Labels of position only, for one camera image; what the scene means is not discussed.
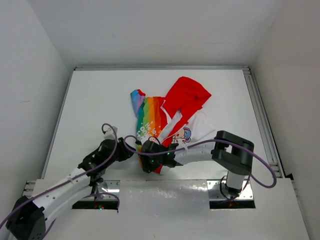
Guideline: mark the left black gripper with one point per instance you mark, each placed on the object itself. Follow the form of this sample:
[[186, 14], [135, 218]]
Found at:
[[125, 152]]

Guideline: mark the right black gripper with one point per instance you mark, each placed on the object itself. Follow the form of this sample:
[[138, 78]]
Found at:
[[147, 165]]

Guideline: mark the rainbow red child jacket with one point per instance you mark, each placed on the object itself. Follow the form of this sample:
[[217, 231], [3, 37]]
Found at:
[[174, 121]]

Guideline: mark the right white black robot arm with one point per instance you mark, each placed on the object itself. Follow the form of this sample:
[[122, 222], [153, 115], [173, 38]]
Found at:
[[230, 151]]

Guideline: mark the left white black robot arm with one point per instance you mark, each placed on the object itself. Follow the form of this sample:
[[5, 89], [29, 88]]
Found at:
[[32, 218]]

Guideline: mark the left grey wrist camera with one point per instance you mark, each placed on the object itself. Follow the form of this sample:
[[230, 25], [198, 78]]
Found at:
[[110, 133]]

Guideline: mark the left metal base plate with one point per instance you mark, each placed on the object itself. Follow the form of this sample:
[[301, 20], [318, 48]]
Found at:
[[108, 190]]

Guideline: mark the metal base plate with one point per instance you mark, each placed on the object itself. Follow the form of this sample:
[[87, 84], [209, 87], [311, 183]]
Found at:
[[218, 192], [108, 190]]

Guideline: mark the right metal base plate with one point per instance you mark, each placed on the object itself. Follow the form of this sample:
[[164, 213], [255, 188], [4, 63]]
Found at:
[[218, 192]]

